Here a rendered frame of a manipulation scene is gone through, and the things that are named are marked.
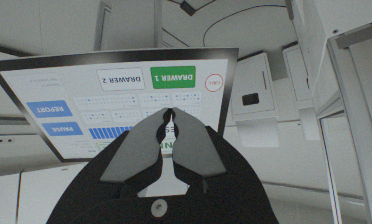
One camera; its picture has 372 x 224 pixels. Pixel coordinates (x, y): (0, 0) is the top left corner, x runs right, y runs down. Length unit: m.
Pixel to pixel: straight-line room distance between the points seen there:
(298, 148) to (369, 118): 3.21
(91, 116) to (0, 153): 2.72
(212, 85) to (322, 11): 0.29
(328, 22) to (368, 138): 0.24
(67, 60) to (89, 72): 0.04
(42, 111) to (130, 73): 0.25
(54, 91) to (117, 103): 0.14
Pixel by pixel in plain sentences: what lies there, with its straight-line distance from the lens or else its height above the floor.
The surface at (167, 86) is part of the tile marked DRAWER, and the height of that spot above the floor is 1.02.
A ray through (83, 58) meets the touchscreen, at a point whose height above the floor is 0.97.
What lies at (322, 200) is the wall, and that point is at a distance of 3.87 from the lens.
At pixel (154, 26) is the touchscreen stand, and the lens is 0.47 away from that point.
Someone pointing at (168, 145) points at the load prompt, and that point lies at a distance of 0.37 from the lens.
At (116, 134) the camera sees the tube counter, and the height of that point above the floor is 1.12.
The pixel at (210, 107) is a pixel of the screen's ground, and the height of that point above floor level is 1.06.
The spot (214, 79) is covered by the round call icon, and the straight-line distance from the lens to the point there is 0.28.
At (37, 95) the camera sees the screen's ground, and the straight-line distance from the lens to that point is 0.42.
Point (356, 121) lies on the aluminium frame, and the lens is 0.37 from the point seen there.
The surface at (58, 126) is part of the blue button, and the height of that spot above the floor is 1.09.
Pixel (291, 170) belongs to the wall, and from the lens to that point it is 3.67.
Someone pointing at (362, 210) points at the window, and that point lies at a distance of 0.58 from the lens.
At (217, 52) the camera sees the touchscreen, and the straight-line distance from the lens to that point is 0.27.
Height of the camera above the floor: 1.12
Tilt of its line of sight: 9 degrees down
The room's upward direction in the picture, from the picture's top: 177 degrees clockwise
